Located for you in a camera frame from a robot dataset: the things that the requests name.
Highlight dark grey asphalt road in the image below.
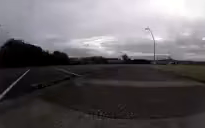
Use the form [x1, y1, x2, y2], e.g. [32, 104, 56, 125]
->
[0, 63, 205, 128]

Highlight grey street lamp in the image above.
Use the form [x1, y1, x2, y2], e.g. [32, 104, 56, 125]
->
[144, 26, 157, 65]

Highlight dark bushes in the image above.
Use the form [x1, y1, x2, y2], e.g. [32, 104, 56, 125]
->
[0, 38, 71, 68]

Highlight grass field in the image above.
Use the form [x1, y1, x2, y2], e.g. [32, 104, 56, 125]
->
[152, 63, 205, 86]

